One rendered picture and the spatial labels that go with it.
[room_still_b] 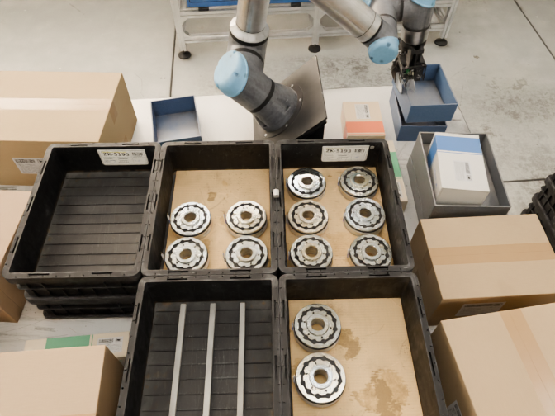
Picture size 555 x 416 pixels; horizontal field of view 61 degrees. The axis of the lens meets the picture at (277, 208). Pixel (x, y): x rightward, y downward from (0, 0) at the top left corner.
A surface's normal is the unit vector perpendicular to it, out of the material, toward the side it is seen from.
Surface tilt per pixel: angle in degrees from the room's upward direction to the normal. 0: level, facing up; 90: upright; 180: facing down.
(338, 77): 0
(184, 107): 90
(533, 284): 1
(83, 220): 0
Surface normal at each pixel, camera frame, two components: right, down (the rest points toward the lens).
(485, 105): 0.00, -0.58
